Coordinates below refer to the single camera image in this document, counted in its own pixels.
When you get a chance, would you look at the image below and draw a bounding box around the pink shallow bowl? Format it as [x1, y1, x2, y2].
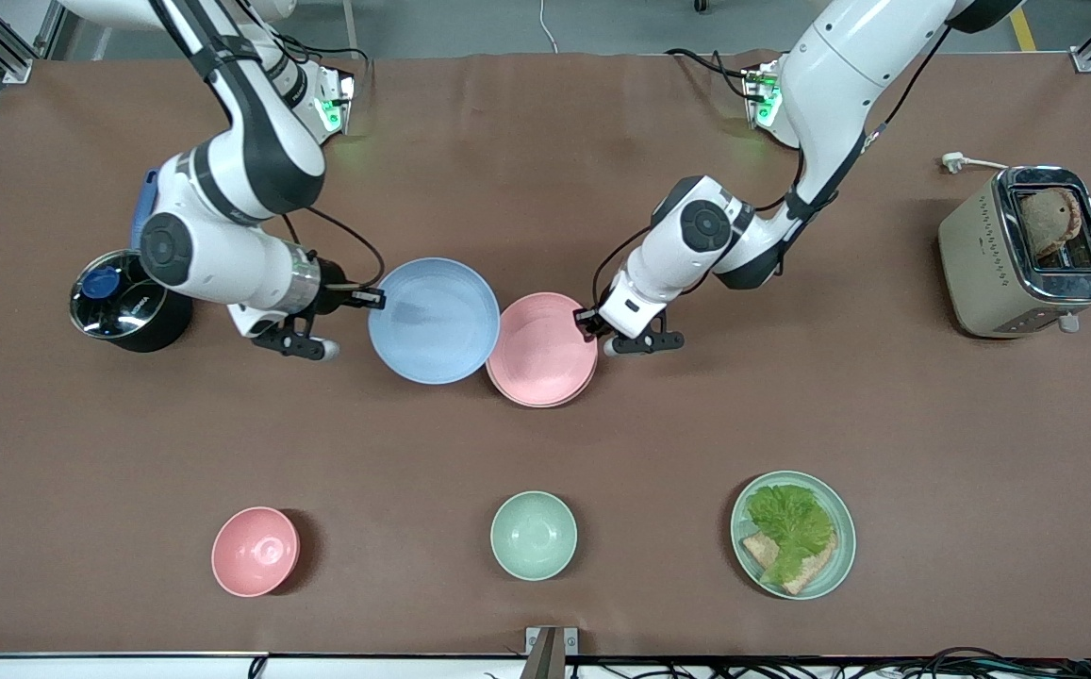
[486, 292, 600, 409]

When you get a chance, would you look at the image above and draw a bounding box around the light blue shallow bowl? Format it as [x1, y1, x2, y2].
[368, 257, 501, 386]

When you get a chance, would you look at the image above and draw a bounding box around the brown table cloth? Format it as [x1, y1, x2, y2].
[0, 52, 1091, 658]

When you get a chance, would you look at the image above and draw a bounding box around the circuit board with green light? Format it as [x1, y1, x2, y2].
[305, 64, 357, 142]
[741, 61, 786, 128]

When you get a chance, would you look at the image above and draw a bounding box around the black metal pot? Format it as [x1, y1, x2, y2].
[69, 249, 169, 340]

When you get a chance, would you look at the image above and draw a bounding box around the small green deep bowl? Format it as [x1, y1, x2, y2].
[490, 490, 578, 581]

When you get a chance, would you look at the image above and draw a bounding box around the green lettuce leaf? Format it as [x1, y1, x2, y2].
[745, 484, 836, 586]

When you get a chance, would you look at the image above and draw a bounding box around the small pink deep bowl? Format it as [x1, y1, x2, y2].
[211, 506, 302, 598]

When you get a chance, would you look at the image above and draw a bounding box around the brown bread slice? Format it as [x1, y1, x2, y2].
[741, 533, 782, 571]
[773, 542, 839, 596]

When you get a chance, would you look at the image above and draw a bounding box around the green plate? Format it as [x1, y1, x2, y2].
[731, 471, 857, 601]

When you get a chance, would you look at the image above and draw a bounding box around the beige chrome toaster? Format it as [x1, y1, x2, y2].
[938, 166, 1091, 340]

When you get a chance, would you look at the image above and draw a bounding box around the toasted bread slice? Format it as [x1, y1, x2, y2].
[1019, 188, 1083, 260]

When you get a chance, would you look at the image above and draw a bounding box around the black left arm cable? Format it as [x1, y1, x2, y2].
[591, 224, 656, 305]

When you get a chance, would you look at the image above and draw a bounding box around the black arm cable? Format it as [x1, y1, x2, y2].
[591, 224, 656, 305]
[276, 206, 388, 289]

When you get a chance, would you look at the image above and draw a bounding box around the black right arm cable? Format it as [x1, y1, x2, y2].
[276, 206, 388, 289]

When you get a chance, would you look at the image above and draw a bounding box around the black pot with blue handle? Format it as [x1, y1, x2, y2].
[69, 168, 195, 355]

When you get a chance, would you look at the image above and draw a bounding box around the grey metal bracket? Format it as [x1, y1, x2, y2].
[524, 626, 580, 679]

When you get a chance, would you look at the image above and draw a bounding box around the white power plug with cord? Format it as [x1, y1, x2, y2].
[941, 152, 1013, 175]

